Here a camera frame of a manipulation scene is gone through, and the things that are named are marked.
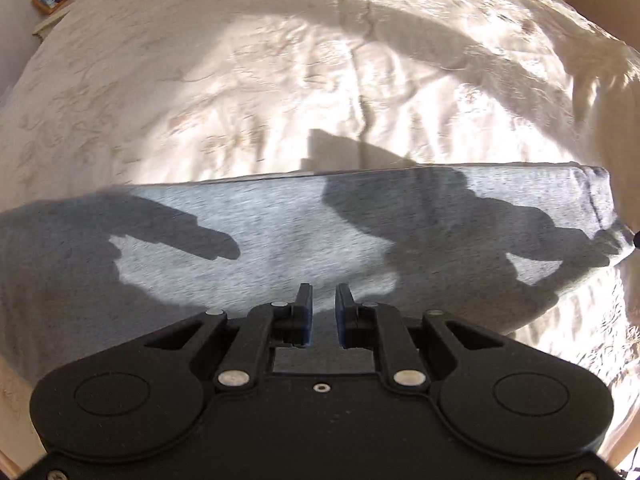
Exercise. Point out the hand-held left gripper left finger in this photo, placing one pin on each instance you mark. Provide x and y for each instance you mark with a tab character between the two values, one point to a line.
306	315

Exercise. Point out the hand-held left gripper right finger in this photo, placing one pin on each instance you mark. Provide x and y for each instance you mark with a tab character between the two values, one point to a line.
341	315

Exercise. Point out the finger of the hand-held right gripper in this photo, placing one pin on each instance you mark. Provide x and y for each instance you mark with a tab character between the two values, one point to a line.
637	240

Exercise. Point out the grey speckled pants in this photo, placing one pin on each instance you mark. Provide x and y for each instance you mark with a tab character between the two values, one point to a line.
280	230

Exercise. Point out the beige embroidered bedspread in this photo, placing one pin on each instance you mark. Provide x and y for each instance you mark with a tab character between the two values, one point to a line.
280	85

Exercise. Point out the cream bedside table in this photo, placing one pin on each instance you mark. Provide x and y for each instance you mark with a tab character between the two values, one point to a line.
50	22

